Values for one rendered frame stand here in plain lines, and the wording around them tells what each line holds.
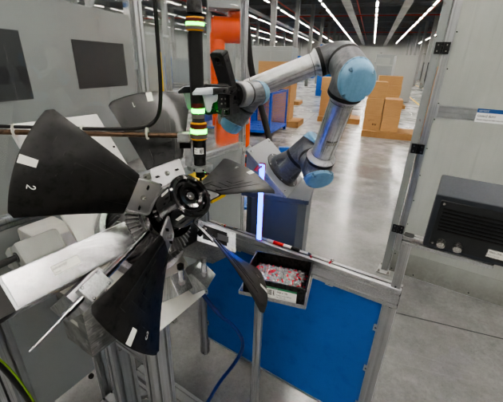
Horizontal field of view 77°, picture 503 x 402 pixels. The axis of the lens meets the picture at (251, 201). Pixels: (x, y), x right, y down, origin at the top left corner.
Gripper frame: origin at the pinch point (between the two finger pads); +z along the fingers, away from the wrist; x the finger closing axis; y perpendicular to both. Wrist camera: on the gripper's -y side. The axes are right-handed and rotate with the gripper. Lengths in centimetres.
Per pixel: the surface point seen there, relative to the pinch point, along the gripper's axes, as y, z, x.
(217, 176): 27.2, -15.4, 3.1
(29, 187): 18.0, 34.6, 10.8
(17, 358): 96, 34, 56
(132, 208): 27.2, 16.6, 4.3
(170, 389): 107, 6, 8
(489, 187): 21, -40, -69
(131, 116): 8.6, 2.1, 19.9
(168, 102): 4.9, -7.2, 14.6
